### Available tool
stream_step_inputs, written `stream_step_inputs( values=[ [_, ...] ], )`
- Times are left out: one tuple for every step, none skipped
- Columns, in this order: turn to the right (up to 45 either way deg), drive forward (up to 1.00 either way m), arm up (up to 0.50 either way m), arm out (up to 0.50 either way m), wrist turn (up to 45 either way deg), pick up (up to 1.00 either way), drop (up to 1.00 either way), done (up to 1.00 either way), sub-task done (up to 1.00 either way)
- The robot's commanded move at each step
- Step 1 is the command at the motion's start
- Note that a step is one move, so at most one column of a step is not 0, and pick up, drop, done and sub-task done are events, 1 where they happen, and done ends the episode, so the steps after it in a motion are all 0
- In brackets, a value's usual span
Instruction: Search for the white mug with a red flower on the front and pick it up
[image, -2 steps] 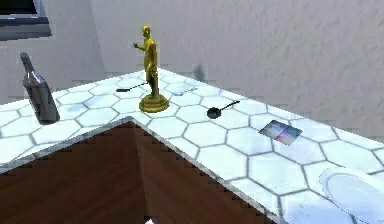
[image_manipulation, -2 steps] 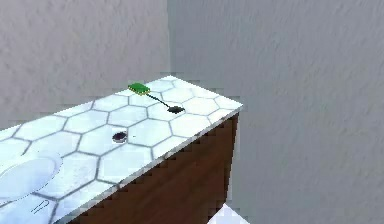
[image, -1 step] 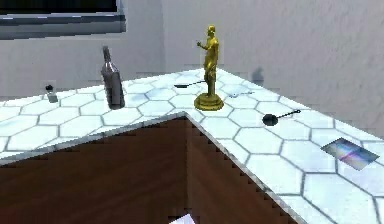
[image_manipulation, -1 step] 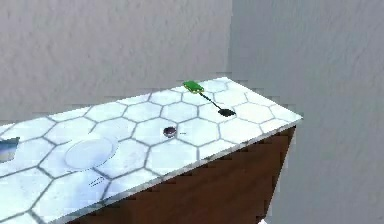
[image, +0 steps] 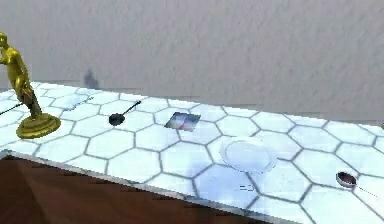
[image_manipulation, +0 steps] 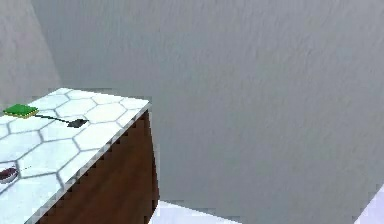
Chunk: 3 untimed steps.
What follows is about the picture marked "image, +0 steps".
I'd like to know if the blue and pink card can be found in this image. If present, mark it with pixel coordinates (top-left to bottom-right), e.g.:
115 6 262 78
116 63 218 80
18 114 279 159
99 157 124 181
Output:
164 111 202 132

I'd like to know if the white hexagon tiled counter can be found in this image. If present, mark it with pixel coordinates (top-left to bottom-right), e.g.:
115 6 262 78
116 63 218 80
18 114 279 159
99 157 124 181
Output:
0 81 384 224

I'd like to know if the black ladle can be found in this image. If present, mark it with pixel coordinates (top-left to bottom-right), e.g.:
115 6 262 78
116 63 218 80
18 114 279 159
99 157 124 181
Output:
108 100 142 127

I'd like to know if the silver spoon with dark bowl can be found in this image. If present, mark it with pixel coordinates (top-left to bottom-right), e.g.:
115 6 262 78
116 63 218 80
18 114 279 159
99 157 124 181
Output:
335 171 380 199

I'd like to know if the gold figure statue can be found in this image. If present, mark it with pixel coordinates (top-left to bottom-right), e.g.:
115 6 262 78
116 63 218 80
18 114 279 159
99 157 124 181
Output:
0 31 62 140

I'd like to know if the thin black utensil handle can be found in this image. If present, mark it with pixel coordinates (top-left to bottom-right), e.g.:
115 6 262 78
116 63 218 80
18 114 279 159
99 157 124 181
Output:
0 102 24 116

